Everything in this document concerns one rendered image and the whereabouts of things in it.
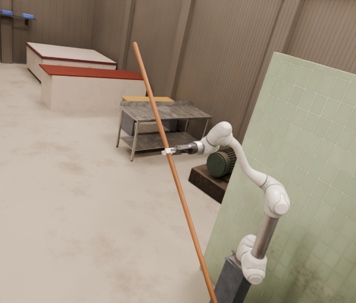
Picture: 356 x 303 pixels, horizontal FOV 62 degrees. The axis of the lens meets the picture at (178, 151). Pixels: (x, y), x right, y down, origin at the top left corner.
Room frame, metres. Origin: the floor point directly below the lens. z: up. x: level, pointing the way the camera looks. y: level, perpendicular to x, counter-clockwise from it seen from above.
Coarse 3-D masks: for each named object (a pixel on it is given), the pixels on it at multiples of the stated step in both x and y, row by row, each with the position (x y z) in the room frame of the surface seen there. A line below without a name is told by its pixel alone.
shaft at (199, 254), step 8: (136, 48) 2.03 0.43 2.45; (136, 56) 2.01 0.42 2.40; (144, 72) 1.93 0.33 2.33; (144, 80) 1.89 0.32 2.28; (152, 96) 1.83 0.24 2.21; (152, 104) 1.79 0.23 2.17; (160, 120) 1.74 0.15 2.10; (160, 128) 1.70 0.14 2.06; (168, 160) 1.58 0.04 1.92; (176, 176) 1.52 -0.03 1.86; (176, 184) 1.50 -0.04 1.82; (184, 200) 1.44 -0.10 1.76; (184, 208) 1.41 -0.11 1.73; (192, 224) 1.36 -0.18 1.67; (192, 232) 1.33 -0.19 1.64; (200, 248) 1.29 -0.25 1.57; (200, 256) 1.26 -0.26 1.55; (200, 264) 1.24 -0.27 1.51; (208, 272) 1.22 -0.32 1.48; (208, 280) 1.19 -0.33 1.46; (208, 288) 1.16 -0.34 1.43
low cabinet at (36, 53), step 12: (36, 48) 8.82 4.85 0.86; (48, 48) 9.24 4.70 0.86; (60, 48) 9.70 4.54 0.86; (72, 48) 10.21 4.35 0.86; (36, 60) 8.54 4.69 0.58; (48, 60) 8.14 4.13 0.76; (60, 60) 8.38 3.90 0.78; (72, 60) 8.57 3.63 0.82; (84, 60) 8.82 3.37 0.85; (96, 60) 9.21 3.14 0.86; (108, 60) 9.67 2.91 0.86; (36, 72) 8.52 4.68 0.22
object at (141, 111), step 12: (120, 108) 5.39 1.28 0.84; (132, 108) 5.46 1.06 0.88; (144, 108) 5.64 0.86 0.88; (168, 108) 6.03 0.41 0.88; (180, 108) 6.25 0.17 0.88; (192, 108) 6.47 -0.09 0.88; (120, 120) 5.41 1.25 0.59; (144, 120) 5.01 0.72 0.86; (168, 120) 5.39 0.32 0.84; (180, 132) 6.50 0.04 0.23; (204, 132) 6.18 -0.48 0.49; (132, 144) 5.23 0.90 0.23; (144, 144) 5.36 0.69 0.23; (156, 144) 5.50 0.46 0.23; (168, 144) 5.65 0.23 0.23; (180, 144) 5.80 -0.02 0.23; (132, 156) 4.96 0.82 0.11
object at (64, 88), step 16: (48, 80) 6.59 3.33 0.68; (64, 80) 6.58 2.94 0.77; (80, 80) 6.83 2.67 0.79; (96, 80) 7.10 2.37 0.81; (112, 80) 7.40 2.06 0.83; (128, 80) 7.71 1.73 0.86; (48, 96) 6.56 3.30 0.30; (64, 96) 6.59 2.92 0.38; (80, 96) 6.85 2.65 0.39; (96, 96) 7.13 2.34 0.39; (112, 96) 7.44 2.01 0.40; (144, 96) 8.11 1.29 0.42
